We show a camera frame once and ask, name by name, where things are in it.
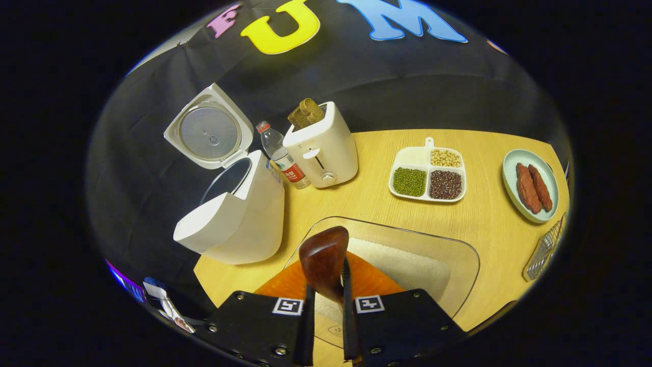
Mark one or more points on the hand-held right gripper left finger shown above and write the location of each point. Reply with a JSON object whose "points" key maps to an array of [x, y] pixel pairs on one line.
{"points": [[254, 326]]}

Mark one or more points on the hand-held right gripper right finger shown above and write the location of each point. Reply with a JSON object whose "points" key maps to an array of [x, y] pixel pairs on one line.
{"points": [[402, 326]]}

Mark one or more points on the white rice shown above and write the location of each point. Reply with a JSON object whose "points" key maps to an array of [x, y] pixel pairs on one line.
{"points": [[407, 267]]}

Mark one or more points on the clear plastic rice container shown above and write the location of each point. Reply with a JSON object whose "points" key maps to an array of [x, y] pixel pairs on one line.
{"points": [[461, 265]]}

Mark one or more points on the brown wooden spoon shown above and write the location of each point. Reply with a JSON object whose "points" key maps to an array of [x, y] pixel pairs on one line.
{"points": [[323, 260]]}

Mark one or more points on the white rice cooker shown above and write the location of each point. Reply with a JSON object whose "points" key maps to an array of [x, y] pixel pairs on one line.
{"points": [[244, 219]]}

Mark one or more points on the white and blue object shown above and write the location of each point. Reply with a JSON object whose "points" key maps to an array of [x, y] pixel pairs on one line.
{"points": [[163, 300]]}

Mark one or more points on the green mung beans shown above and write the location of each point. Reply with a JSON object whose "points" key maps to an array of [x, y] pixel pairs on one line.
{"points": [[409, 182]]}

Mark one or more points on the dark red beans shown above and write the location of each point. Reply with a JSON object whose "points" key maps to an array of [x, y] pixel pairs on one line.
{"points": [[445, 184]]}

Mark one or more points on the white divided dish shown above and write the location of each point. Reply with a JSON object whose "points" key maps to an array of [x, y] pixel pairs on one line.
{"points": [[410, 157]]}

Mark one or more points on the yellow soybeans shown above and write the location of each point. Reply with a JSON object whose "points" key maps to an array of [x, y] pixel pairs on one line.
{"points": [[445, 158]]}

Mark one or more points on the clear water bottle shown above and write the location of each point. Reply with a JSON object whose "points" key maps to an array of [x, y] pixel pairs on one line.
{"points": [[282, 153]]}

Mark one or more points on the red meat slice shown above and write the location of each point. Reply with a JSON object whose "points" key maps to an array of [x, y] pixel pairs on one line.
{"points": [[527, 191], [542, 188]]}

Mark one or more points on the white toaster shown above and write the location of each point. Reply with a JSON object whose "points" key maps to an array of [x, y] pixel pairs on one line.
{"points": [[326, 153]]}

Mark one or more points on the pale green plate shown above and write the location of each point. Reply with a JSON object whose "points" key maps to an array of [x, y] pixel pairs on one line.
{"points": [[552, 173]]}

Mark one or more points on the brown bread slices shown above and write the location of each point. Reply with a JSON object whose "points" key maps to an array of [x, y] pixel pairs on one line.
{"points": [[305, 113]]}

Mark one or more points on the black backdrop cloth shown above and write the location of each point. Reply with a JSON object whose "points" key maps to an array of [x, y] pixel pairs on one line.
{"points": [[407, 86]]}

